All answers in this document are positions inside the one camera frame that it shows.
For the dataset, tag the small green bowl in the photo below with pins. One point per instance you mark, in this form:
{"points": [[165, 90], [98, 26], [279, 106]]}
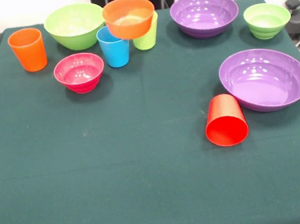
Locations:
{"points": [[267, 23]]}

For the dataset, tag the pink bowl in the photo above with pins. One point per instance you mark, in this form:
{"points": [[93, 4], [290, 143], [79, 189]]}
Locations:
{"points": [[80, 79]]}

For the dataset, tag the orange bowl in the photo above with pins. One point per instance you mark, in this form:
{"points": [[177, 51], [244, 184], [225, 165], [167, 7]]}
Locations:
{"points": [[130, 27]]}

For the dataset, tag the blue cup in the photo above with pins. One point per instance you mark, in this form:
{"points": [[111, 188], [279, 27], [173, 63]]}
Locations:
{"points": [[114, 54]]}

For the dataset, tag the orange cup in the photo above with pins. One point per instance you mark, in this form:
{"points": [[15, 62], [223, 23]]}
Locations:
{"points": [[30, 53]]}

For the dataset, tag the yellow-green cup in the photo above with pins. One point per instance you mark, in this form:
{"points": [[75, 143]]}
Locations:
{"points": [[147, 40]]}

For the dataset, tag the purple bowl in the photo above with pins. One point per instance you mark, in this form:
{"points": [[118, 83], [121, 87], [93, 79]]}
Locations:
{"points": [[203, 13], [265, 83]]}

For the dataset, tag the dark green tablecloth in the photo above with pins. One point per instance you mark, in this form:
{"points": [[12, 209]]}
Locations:
{"points": [[148, 186]]}

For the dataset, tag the red cup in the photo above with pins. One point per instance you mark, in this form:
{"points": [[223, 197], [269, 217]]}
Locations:
{"points": [[227, 132]]}

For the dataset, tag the large green bowl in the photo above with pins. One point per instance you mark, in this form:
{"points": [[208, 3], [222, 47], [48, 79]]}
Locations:
{"points": [[73, 33]]}

